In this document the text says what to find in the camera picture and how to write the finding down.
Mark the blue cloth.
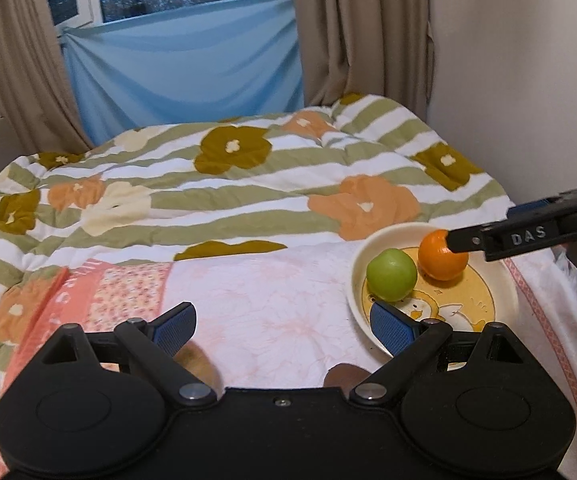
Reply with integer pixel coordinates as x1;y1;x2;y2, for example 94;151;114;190
62;0;305;143

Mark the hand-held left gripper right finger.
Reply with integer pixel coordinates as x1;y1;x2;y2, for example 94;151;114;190
369;301;525;406

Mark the beige curtain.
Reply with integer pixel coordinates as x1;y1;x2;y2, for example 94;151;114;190
0;0;94;153
286;0;436;116

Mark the green apple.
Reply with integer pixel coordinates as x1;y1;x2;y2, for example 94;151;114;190
367;248;417;302

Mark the brown kiwi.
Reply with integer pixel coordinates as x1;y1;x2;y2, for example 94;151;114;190
323;363;372;390

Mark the orange mandarin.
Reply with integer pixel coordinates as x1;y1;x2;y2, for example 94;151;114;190
418;229;470;281

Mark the cream cartoon print bowl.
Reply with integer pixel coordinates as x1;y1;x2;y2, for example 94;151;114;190
347;222;519;361

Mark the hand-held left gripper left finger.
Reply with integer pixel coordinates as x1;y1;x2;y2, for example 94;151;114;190
41;301;219;406

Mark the floral striped blanket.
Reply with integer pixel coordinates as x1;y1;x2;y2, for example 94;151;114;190
0;92;516;411

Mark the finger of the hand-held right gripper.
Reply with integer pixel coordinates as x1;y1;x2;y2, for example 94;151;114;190
507;199;565;222
447;211;575;262

